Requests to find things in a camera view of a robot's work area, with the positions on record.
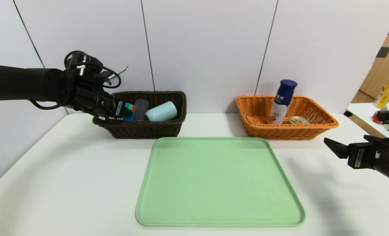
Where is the tin can gold lid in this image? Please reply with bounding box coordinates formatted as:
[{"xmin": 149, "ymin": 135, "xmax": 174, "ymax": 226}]
[{"xmin": 289, "ymin": 116, "xmax": 310, "ymax": 125}]

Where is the dark brown wicker basket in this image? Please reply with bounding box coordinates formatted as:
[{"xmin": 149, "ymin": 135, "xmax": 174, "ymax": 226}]
[{"xmin": 93, "ymin": 91, "xmax": 187, "ymax": 139}]

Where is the light green plastic tray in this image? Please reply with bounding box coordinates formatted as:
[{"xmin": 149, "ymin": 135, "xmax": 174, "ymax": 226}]
[{"xmin": 135, "ymin": 137, "xmax": 306, "ymax": 227}]

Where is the orange wicker basket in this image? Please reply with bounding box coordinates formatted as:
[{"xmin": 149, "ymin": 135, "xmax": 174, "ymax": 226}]
[{"xmin": 235, "ymin": 95, "xmax": 339, "ymax": 141}]

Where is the dark grey towel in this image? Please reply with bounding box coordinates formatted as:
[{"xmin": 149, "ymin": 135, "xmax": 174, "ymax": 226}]
[{"xmin": 134, "ymin": 99, "xmax": 149, "ymax": 121}]

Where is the white side table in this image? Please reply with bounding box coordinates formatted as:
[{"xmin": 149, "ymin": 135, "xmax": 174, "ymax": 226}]
[{"xmin": 346, "ymin": 103, "xmax": 389, "ymax": 141}]

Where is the colourful puzzle cube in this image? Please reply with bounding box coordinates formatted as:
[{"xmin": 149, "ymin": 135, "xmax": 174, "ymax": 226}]
[{"xmin": 122, "ymin": 102, "xmax": 137, "ymax": 122}]

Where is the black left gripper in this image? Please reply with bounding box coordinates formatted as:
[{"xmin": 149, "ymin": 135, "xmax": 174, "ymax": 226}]
[{"xmin": 96, "ymin": 92, "xmax": 132, "ymax": 119}]

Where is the blue-grey plastic cup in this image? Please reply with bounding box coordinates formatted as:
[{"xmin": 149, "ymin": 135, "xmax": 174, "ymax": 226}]
[{"xmin": 145, "ymin": 101, "xmax": 178, "ymax": 122}]

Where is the yellow carton box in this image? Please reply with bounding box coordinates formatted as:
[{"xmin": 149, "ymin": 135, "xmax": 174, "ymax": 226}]
[{"xmin": 374, "ymin": 78, "xmax": 389, "ymax": 109}]

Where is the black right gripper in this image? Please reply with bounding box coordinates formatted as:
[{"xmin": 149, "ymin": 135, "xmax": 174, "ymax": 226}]
[{"xmin": 323, "ymin": 135, "xmax": 389, "ymax": 188}]

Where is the white bottle blue cap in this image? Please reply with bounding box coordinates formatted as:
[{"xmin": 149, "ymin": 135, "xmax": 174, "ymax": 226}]
[{"xmin": 269, "ymin": 79, "xmax": 298, "ymax": 125}]

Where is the light wooden cabinet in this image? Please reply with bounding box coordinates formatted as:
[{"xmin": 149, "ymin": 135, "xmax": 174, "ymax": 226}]
[{"xmin": 352, "ymin": 5, "xmax": 389, "ymax": 104}]

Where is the thick black cable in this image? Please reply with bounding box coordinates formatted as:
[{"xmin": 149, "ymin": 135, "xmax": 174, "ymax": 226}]
[{"xmin": 63, "ymin": 51, "xmax": 129, "ymax": 110}]

